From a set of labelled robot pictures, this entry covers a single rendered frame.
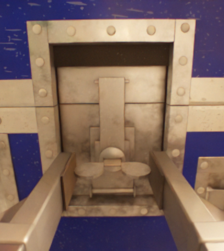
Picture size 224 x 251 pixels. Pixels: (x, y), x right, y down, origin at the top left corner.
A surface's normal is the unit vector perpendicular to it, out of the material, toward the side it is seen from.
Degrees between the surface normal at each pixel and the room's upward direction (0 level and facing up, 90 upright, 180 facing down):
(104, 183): 90
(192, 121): 90
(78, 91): 90
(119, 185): 90
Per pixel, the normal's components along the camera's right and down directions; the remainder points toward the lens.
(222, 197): -0.16, 0.25
